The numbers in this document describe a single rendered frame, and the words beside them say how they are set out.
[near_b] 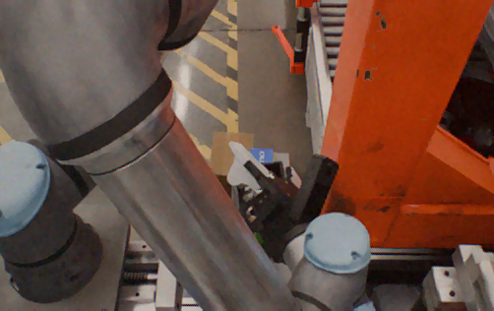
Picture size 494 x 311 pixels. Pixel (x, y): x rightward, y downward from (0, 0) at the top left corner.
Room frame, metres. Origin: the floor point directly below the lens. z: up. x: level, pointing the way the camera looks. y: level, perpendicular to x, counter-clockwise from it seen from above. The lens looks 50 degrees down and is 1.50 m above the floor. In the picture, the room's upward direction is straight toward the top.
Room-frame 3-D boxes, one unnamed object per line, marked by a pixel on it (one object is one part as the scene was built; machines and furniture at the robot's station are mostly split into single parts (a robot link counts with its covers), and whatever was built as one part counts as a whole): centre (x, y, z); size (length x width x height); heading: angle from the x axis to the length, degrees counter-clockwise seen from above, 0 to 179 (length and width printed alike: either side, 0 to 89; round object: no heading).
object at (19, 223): (0.35, 0.32, 0.98); 0.13 x 0.12 x 0.14; 150
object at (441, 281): (0.25, -0.29, 0.93); 0.09 x 0.05 x 0.05; 89
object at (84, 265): (0.35, 0.32, 0.87); 0.15 x 0.15 x 0.10
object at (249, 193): (0.66, -0.03, 0.51); 0.20 x 0.14 x 0.13; 8
